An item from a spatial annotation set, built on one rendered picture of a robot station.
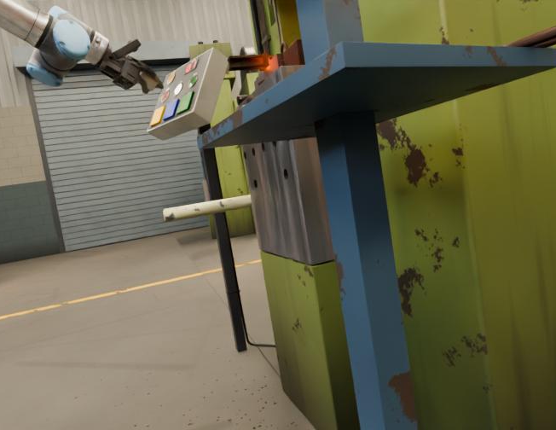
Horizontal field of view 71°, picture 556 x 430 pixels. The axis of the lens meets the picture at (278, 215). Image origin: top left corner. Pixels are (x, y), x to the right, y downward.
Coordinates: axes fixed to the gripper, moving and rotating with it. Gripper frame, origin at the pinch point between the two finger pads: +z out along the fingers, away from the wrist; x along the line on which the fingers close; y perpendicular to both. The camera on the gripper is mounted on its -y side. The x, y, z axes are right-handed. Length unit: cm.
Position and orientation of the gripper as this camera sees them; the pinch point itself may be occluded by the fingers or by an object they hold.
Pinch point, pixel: (160, 84)
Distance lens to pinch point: 148.6
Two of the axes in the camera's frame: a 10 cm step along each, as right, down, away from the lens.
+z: 6.7, 3.5, 6.5
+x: 7.1, -0.6, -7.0
